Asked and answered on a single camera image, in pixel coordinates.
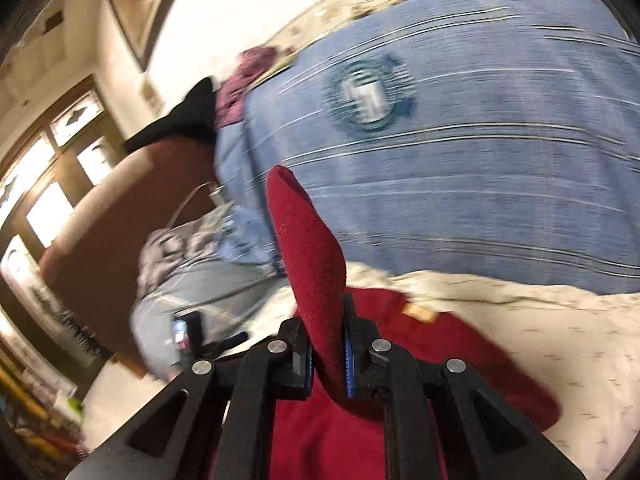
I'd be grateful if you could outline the wooden framed window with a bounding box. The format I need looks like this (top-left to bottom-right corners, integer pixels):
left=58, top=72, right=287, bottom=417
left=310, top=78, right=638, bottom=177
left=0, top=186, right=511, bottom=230
left=0, top=75, right=127, bottom=252

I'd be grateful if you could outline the blue striped pillow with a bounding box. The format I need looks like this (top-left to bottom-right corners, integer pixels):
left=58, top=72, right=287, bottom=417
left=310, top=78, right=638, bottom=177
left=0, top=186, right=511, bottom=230
left=215, top=0, right=637, bottom=297

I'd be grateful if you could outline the framed wall picture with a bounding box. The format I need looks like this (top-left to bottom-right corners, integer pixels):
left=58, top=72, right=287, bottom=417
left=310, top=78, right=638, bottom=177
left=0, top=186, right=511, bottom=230
left=107, top=0, right=197, bottom=72

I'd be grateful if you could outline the black cloth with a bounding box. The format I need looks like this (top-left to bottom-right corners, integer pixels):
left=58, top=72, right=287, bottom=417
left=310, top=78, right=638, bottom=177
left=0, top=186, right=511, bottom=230
left=122, top=77, right=219, bottom=154

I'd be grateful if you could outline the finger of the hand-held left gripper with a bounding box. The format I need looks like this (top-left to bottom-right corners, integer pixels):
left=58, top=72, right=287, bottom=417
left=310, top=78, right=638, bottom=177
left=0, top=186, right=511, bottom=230
left=204, top=331, right=250, bottom=357

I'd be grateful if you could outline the brown wooden headboard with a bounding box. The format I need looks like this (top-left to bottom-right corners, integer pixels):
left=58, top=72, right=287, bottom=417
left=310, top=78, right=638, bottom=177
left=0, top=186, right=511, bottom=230
left=40, top=135, right=227, bottom=376

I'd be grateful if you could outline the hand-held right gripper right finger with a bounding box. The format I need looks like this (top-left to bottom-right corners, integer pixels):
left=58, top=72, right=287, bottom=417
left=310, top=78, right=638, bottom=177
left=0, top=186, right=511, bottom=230
left=341, top=294, right=586, bottom=480

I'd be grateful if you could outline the maroon cloth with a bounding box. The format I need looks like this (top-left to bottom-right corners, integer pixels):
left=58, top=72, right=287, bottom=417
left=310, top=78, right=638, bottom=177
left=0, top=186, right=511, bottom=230
left=215, top=46, right=282, bottom=129

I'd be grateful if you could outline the cream floral bedsheet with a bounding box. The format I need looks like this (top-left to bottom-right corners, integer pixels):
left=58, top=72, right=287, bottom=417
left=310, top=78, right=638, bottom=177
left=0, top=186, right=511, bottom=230
left=82, top=260, right=640, bottom=480

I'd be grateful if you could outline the grey patterned cloth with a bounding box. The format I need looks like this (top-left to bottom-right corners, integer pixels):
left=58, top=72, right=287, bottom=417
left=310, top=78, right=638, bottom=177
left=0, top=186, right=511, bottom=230
left=137, top=205, right=237, bottom=282

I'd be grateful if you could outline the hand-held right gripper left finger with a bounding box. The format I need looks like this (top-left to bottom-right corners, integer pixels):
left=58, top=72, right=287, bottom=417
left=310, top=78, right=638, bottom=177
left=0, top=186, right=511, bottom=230
left=65, top=319, right=315, bottom=480

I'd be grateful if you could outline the grey blue striped cloth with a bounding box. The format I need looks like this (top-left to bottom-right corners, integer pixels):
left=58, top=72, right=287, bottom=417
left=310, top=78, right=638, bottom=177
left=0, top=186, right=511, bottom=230
left=130, top=255, right=282, bottom=382

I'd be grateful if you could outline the white charging cable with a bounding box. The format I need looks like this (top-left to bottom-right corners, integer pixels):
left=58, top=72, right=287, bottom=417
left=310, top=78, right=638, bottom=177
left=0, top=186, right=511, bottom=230
left=165, top=182, right=226, bottom=232

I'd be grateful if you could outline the red knit garment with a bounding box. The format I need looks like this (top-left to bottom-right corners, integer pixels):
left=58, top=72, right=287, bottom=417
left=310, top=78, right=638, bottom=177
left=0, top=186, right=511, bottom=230
left=210, top=165, right=561, bottom=480

